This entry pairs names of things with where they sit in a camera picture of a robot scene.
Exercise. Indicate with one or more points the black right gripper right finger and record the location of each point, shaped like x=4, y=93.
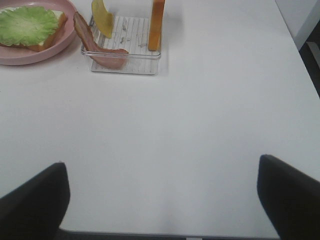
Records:
x=290, y=199

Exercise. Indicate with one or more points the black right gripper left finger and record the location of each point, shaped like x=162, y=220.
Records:
x=35, y=210

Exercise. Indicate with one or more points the bacon strip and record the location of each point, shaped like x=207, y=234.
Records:
x=95, y=47

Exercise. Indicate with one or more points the green lettuce leaf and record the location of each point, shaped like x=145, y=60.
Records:
x=27, y=25

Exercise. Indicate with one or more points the bread slice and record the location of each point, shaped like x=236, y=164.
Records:
x=155, y=28
x=49, y=41

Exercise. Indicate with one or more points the dark cabinet at table edge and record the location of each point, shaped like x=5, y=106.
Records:
x=310, y=55

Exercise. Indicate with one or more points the pink round plate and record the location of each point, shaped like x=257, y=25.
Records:
x=22, y=56

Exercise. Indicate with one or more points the clear right plastic container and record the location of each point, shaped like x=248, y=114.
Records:
x=131, y=34

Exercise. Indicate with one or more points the yellow cheese slice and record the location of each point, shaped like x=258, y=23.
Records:
x=103, y=19

